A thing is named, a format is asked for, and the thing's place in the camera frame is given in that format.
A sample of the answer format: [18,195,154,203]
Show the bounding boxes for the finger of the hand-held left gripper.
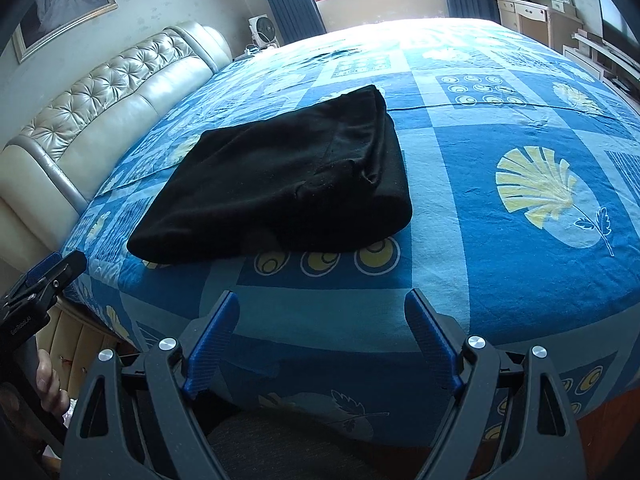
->
[12,250,88,311]
[26,253,63,283]

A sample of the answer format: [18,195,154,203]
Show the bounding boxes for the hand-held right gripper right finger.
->
[404,289,586,480]

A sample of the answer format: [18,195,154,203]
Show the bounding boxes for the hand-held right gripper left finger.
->
[60,290,240,480]

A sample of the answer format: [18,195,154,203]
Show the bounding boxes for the black pants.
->
[126,85,414,265]

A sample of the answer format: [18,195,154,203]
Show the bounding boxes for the person's left hand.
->
[36,349,72,414]

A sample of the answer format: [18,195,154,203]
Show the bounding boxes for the blue printed blanket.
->
[60,17,640,448]

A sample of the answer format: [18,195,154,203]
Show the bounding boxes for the cream tufted leather headboard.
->
[0,21,233,271]

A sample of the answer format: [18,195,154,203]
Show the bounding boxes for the small white fan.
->
[248,13,282,52]

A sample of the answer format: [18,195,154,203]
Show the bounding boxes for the white television stand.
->
[562,30,640,107]

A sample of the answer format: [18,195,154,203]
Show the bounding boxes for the white vanity dresser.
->
[494,0,583,52]

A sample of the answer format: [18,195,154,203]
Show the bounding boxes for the flat screen television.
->
[595,0,640,63]

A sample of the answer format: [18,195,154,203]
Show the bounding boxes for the cream bed frame side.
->
[47,300,123,411]

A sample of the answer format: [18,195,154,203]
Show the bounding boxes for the framed wall picture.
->
[12,0,118,63]

